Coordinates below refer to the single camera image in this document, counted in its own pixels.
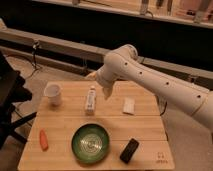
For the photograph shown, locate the orange carrot toy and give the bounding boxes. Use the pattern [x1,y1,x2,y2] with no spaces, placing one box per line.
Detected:
[39,130,48,151]

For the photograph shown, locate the white tube with cap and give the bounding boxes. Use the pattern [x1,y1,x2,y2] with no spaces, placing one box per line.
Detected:
[85,86,96,115]

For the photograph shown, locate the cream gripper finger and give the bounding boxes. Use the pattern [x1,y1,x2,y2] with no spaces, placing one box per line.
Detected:
[85,71,97,80]
[102,87,113,100]

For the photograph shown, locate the black phone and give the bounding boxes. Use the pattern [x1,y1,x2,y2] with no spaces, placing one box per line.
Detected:
[120,139,139,164]

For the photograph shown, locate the green ceramic bowl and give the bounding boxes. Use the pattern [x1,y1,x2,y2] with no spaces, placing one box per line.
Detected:
[71,123,110,164]

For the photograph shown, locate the white ceramic cup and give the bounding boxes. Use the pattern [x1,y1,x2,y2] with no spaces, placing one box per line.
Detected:
[44,84,62,106]

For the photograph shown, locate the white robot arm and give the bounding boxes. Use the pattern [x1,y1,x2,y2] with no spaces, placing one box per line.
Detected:
[87,44,213,133]

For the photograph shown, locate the black cable on floor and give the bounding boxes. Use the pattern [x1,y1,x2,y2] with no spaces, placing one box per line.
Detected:
[28,40,44,79]

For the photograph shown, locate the wooden table top board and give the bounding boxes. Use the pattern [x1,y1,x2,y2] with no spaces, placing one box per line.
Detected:
[18,81,174,171]

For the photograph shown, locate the white folded cloth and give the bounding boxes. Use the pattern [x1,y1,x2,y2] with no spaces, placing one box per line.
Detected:
[123,98,135,115]

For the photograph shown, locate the black office chair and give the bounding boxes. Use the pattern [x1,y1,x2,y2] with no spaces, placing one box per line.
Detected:
[0,51,36,149]

